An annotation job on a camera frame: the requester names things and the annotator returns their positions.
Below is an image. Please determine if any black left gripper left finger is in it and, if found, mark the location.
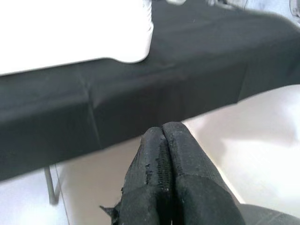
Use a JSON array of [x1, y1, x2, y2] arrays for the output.
[[99, 126, 175, 225]]

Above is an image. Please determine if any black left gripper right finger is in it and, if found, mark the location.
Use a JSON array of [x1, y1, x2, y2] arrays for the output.
[[161, 121, 243, 225]]

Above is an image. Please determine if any white plastic table top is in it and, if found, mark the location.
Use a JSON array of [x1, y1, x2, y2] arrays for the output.
[[0, 0, 155, 76]]

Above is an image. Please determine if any black tablecloth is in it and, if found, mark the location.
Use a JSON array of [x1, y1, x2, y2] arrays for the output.
[[0, 0, 300, 182]]

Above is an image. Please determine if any grey metal folding table frame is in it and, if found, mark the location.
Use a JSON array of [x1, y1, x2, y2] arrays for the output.
[[44, 164, 62, 206]]

